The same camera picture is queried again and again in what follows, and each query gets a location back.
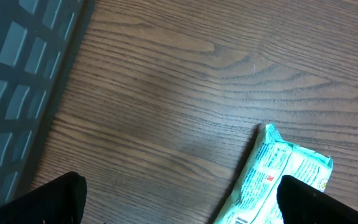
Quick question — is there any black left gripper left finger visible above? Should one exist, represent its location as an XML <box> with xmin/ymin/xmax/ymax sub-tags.
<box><xmin>0</xmin><ymin>171</ymin><xmax>87</xmax><ymax>224</ymax></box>

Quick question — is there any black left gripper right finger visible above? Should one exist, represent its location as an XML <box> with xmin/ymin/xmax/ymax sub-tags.
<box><xmin>277</xmin><ymin>175</ymin><xmax>358</xmax><ymax>224</ymax></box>

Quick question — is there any teal wet wipes pack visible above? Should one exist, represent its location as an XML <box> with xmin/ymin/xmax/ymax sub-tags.
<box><xmin>214</xmin><ymin>123</ymin><xmax>333</xmax><ymax>224</ymax></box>

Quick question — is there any grey plastic mesh basket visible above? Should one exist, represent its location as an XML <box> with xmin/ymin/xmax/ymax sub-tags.
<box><xmin>0</xmin><ymin>0</ymin><xmax>84</xmax><ymax>206</ymax></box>

